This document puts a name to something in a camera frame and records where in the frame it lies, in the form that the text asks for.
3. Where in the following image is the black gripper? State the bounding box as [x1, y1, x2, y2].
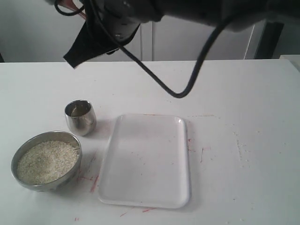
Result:
[63, 0, 139, 68]

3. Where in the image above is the large steel rice bowl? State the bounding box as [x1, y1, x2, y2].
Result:
[11, 131, 83, 192]

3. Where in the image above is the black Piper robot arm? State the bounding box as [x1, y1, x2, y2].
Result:
[63, 0, 300, 68]

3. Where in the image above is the white plastic tray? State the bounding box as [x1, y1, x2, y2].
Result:
[98, 114, 190, 209]

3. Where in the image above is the white granular powder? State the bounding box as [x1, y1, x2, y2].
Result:
[17, 141, 79, 185]

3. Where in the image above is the brown wooden spoon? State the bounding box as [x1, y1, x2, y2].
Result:
[55, 0, 86, 20]

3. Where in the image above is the small steel cup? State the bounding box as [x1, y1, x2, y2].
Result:
[64, 99, 97, 136]

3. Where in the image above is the black cable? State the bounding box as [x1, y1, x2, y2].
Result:
[54, 0, 235, 99]

